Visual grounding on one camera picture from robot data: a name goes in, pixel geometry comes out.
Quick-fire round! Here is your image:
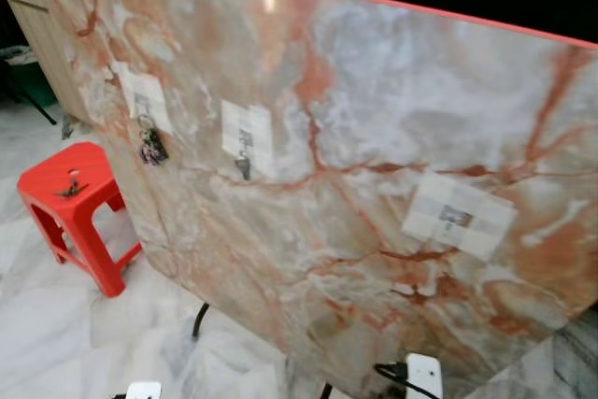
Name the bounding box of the small dark key set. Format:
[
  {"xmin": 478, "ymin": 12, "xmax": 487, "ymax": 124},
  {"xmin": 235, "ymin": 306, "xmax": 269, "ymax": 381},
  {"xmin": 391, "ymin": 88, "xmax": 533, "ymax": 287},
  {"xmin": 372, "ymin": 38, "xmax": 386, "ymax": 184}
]
[{"xmin": 54, "ymin": 173, "xmax": 91, "ymax": 200}]

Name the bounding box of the marble pattern folding table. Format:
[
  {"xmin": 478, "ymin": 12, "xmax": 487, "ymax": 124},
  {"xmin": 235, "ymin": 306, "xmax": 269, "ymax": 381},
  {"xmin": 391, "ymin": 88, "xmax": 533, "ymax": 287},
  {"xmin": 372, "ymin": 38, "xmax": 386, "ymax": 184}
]
[{"xmin": 26, "ymin": 0, "xmax": 598, "ymax": 399}]

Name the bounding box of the single silver key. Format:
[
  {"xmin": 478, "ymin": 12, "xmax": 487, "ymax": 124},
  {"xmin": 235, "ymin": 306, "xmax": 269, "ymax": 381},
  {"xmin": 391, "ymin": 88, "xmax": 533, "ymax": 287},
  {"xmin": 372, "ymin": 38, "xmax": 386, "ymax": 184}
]
[{"xmin": 235, "ymin": 149, "xmax": 253, "ymax": 182}]

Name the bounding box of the key bunch with purple fob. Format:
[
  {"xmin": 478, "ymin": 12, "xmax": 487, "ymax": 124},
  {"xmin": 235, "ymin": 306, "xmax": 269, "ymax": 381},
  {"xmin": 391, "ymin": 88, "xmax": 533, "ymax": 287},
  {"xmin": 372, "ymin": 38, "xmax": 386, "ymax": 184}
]
[{"xmin": 136, "ymin": 114, "xmax": 171, "ymax": 167}]

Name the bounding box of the red plastic stool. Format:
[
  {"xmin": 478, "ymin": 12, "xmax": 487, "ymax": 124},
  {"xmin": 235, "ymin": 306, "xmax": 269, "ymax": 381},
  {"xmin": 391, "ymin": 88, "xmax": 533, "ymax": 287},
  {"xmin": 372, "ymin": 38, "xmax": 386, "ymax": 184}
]
[{"xmin": 17, "ymin": 141, "xmax": 144, "ymax": 298}]

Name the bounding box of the black tripod leg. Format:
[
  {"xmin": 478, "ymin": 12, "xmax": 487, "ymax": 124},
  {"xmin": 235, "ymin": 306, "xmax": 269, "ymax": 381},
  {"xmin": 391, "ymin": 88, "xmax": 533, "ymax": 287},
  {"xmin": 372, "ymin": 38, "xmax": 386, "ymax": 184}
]
[{"xmin": 0, "ymin": 81, "xmax": 59, "ymax": 127}]

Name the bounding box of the green bin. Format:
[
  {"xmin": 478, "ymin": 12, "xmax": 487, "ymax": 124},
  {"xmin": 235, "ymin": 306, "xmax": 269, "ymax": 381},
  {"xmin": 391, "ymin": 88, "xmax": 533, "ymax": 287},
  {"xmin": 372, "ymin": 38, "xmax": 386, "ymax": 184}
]
[{"xmin": 0, "ymin": 44, "xmax": 40, "ymax": 93}]

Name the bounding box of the white taped wall hook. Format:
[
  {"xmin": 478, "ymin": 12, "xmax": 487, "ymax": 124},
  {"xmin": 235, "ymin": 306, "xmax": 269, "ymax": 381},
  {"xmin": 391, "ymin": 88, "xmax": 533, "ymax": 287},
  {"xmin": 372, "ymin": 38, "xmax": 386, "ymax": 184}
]
[
  {"xmin": 110, "ymin": 61, "xmax": 176, "ymax": 135},
  {"xmin": 221, "ymin": 99, "xmax": 276, "ymax": 179},
  {"xmin": 401, "ymin": 171, "xmax": 519, "ymax": 262}
]

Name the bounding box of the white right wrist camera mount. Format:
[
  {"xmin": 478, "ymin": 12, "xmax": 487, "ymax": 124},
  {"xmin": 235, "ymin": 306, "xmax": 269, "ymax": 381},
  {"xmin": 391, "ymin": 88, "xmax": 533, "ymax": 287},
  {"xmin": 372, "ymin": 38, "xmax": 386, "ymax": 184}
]
[{"xmin": 406, "ymin": 353, "xmax": 444, "ymax": 399}]

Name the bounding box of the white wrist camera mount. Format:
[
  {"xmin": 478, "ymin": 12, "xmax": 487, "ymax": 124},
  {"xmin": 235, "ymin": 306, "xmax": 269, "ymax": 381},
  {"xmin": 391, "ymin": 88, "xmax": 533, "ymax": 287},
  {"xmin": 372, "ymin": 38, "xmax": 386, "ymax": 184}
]
[
  {"xmin": 406, "ymin": 353, "xmax": 444, "ymax": 399},
  {"xmin": 125, "ymin": 380, "xmax": 163, "ymax": 399}
]

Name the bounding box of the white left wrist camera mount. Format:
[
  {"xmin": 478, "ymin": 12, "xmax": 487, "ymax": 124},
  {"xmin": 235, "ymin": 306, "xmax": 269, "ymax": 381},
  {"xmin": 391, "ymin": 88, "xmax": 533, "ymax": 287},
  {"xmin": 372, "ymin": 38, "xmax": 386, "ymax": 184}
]
[{"xmin": 125, "ymin": 380, "xmax": 163, "ymax": 399}]

